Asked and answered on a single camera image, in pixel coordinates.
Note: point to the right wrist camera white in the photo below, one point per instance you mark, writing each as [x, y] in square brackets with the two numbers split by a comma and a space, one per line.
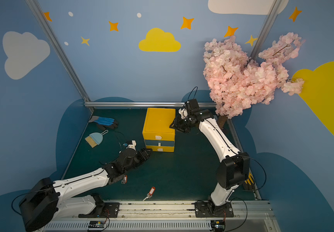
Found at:
[183, 113]

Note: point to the yellow drawer cabinet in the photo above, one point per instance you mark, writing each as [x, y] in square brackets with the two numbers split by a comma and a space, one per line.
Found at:
[157, 133]

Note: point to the blue black work glove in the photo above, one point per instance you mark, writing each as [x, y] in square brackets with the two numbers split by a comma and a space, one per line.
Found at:
[109, 123]

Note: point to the controller board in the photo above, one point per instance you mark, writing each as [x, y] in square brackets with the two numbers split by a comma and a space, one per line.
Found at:
[217, 225]
[97, 225]

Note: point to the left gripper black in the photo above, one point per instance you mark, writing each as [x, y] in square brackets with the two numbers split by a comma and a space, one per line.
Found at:
[139, 156]

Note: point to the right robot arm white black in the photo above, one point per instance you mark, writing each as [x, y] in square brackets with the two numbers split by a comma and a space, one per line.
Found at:
[234, 166]

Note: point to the small blue hand brush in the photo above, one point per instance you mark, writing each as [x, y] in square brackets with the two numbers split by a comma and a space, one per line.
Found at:
[95, 139]

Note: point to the left controller board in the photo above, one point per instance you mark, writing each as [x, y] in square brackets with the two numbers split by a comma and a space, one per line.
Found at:
[97, 225]

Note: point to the key with red tag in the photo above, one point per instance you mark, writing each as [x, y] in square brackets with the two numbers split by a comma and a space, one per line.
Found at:
[149, 194]

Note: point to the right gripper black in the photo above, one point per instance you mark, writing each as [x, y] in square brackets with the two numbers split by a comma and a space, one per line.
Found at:
[181, 123]

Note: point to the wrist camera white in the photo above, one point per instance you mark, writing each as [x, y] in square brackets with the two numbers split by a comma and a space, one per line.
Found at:
[131, 144]
[183, 113]

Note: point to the pink cherry blossom tree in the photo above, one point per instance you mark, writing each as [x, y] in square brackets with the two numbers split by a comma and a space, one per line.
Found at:
[237, 82]

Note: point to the right controller board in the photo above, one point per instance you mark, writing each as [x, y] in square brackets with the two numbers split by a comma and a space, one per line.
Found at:
[217, 225]

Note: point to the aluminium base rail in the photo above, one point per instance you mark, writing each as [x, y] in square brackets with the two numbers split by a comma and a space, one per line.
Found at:
[174, 216]

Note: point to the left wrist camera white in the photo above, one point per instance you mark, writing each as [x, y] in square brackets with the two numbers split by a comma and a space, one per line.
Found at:
[131, 144]

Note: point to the yellow work glove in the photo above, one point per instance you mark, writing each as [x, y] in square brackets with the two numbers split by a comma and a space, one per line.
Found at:
[249, 184]

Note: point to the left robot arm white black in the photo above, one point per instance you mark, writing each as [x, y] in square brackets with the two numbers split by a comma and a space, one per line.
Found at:
[54, 199]

